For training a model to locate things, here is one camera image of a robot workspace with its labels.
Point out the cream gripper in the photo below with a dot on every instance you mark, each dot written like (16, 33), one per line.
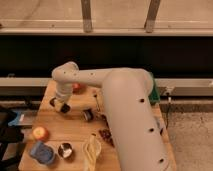
(61, 106)

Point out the black eraser block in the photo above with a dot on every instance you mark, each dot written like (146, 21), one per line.
(52, 104)

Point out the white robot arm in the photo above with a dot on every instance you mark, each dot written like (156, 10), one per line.
(125, 93)

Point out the red bowl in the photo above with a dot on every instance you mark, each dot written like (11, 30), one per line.
(78, 88)

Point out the small black metal can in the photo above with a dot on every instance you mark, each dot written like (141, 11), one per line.
(88, 115)

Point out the red apple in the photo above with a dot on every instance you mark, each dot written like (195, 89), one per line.
(40, 133)

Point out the metal fork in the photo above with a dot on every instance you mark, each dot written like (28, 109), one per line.
(97, 103)

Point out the small steel cup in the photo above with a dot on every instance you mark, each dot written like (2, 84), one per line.
(65, 150)

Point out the blue sponge cloth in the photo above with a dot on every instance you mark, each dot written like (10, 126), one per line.
(44, 154)

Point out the yellow banana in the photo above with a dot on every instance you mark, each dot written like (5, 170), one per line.
(91, 153)

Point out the black chair at left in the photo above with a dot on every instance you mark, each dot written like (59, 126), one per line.
(8, 134)

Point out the green plastic bin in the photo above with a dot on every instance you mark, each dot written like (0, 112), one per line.
(154, 96)

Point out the dark purple bowl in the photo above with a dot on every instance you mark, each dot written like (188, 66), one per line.
(160, 126)

